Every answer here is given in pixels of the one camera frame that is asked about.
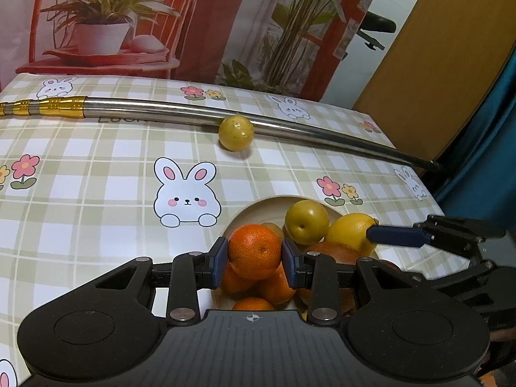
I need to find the orange mandarin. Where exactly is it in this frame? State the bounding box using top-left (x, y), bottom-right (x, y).
top-left (233, 297), bottom-right (275, 311)
top-left (255, 264), bottom-right (296, 306)
top-left (228, 224), bottom-right (282, 281)
top-left (221, 264), bottom-right (255, 294)

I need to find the orange mandarin front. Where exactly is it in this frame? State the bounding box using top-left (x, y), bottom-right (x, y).
top-left (255, 264), bottom-right (296, 306)

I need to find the yellow-green plum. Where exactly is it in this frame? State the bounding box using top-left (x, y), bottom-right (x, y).
top-left (284, 200), bottom-right (330, 245)
top-left (219, 115), bottom-right (254, 152)

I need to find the brown longan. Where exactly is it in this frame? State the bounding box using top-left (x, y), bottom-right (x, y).
top-left (262, 222), bottom-right (284, 240)

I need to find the yellow lemon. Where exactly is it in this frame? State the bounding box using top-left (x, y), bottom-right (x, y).
top-left (324, 212), bottom-right (379, 256)

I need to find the orange mandarin back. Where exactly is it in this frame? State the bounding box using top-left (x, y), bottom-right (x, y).
top-left (228, 224), bottom-right (282, 281)

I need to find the large dark red apple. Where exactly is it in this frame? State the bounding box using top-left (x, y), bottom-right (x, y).
top-left (305, 241), bottom-right (360, 265)

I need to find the large yellow grapefruit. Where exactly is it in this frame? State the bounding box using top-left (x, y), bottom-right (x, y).
top-left (296, 288), bottom-right (356, 316)

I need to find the beige round plate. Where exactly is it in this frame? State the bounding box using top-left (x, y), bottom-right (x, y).
top-left (211, 195), bottom-right (380, 315)

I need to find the teal curtain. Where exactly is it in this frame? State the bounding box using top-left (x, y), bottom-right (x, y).
top-left (422, 54), bottom-right (515, 232)

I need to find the yellow-green plum by pole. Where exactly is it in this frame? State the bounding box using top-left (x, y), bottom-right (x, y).
top-left (219, 115), bottom-right (254, 152)

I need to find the silver gold metal pole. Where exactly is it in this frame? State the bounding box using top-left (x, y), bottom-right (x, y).
top-left (1, 96), bottom-right (437, 170)

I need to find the black exercise bike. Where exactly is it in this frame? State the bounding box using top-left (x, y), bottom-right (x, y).
top-left (357, 11), bottom-right (397, 51)

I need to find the wooden headboard panel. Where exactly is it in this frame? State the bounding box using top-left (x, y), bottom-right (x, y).
top-left (354, 0), bottom-right (515, 160)

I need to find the printed room backdrop cloth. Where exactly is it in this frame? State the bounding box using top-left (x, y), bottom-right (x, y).
top-left (1, 0), bottom-right (372, 101)

